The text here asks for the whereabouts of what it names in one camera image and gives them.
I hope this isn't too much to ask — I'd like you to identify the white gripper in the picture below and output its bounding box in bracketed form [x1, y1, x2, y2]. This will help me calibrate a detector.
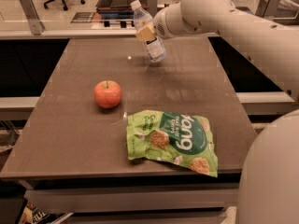
[135, 3, 182, 42]

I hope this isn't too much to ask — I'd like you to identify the clear plastic water bottle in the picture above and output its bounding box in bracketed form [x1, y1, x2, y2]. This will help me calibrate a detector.
[131, 0, 166, 63]

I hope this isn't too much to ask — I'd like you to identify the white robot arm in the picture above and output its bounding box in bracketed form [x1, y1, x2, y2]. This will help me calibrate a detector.
[137, 0, 299, 224]

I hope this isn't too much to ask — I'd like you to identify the dark storage bin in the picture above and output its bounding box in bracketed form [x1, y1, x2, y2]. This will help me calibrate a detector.
[94, 0, 150, 13]

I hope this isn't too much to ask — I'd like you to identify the red apple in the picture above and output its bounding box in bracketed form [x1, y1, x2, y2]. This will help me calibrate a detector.
[93, 80, 121, 108]

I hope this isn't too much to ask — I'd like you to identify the green rice chips bag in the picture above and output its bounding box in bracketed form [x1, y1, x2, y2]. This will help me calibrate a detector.
[126, 110, 218, 177]

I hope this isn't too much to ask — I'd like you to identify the grey table drawer front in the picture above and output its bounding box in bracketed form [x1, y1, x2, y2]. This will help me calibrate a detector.
[25, 184, 238, 213]

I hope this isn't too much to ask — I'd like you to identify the magazine on floor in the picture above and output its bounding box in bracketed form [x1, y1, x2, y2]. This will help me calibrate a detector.
[15, 200, 60, 224]

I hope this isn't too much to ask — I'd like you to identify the middle metal bracket post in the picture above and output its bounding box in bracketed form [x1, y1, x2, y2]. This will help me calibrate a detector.
[147, 0, 158, 17]

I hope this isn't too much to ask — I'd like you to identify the metal bracket post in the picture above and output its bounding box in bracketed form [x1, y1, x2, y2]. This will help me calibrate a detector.
[147, 0, 158, 17]
[19, 0, 44, 35]
[263, 0, 281, 20]

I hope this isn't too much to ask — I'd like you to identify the left metal bracket post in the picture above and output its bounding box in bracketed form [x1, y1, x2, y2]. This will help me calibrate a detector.
[19, 0, 44, 35]

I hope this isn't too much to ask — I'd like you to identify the right metal bracket post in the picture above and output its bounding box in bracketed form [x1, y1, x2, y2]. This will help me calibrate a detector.
[263, 0, 281, 20]

